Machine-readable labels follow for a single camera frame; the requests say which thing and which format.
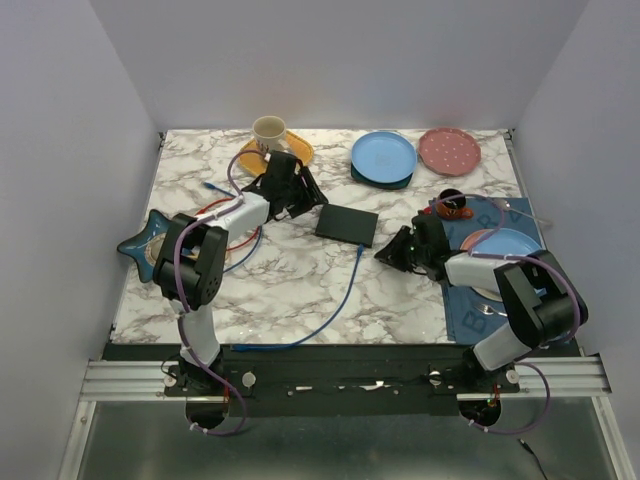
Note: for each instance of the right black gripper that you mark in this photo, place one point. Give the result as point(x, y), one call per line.
point(391, 253)

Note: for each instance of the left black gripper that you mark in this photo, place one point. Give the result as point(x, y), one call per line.
point(311, 195)

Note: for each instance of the black network switch box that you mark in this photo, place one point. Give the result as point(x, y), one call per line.
point(347, 225)

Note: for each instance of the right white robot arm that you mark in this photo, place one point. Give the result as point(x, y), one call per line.
point(542, 306)

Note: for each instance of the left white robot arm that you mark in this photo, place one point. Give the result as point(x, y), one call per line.
point(190, 265)

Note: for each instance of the yellow woven coaster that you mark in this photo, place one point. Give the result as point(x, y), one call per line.
point(255, 165)

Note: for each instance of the brown orange cup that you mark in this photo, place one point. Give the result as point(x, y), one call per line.
point(451, 204)

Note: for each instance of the cream floral mug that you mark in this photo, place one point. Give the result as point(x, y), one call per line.
point(270, 134)

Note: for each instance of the dark teal plate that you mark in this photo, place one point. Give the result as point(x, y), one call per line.
point(395, 184)

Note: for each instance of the blue cloth placemat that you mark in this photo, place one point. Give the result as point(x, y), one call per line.
point(465, 325)

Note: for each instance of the light blue plate on mat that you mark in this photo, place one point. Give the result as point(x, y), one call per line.
point(508, 241)

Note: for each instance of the pink plate under blue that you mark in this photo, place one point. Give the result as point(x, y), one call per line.
point(466, 244)

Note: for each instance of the metal spoon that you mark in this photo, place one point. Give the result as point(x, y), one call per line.
point(506, 206)

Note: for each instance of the pink dotted plate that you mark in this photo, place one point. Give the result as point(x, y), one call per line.
point(449, 151)

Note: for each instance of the blue star-shaped dish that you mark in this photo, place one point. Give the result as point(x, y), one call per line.
point(144, 247)

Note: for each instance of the aluminium rail frame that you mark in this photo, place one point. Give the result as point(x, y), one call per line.
point(558, 426)

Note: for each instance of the black mounting base plate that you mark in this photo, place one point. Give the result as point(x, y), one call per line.
point(329, 381)

